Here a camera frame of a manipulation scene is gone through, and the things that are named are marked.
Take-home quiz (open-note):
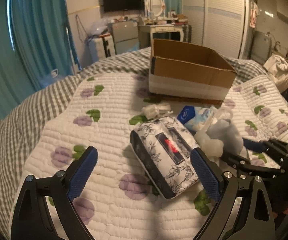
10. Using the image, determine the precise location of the white cloth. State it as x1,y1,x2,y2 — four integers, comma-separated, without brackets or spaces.
194,107,233,159

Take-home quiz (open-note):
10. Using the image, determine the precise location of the grey knitted sock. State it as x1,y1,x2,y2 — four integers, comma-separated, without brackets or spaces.
206,119,243,155

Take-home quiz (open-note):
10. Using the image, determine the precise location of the blue white tissue packet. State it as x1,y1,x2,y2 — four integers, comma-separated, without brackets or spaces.
177,106,217,133

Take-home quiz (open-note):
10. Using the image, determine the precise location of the floral tissue pack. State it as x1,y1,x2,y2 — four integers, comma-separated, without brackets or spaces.
130,116,198,199

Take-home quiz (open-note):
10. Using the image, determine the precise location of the white sock bundle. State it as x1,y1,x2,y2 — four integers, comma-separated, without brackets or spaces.
142,102,173,120

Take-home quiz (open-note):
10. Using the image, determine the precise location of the white bag pile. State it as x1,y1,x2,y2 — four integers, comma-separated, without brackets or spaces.
263,54,288,93

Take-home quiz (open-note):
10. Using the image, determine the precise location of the grey checkered blanket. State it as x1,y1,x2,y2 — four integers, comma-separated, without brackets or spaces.
0,47,268,230

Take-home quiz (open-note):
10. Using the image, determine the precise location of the open cardboard box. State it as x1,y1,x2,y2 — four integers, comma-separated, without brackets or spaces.
148,38,237,105

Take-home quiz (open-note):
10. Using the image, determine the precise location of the white floral quilt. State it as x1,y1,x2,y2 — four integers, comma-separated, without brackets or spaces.
16,74,288,239

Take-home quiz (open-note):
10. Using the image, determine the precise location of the white louvered wardrobe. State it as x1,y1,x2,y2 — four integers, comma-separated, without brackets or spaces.
182,0,248,58

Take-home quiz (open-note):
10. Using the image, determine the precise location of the white dressing table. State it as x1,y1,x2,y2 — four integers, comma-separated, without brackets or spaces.
138,23,184,49

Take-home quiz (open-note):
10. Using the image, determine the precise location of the small grey refrigerator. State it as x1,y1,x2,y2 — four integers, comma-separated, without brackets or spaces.
110,21,140,54

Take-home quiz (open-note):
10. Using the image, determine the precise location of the white vanity mirror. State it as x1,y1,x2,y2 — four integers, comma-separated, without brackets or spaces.
145,0,164,17

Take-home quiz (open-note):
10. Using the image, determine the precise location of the white storage box stack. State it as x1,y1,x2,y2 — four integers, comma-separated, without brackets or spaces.
87,33,116,63

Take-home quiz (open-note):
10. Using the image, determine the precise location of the teal window curtain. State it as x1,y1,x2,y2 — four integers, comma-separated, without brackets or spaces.
0,0,78,120

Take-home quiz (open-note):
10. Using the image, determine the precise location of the black wall television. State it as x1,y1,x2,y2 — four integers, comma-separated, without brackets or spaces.
103,0,144,12

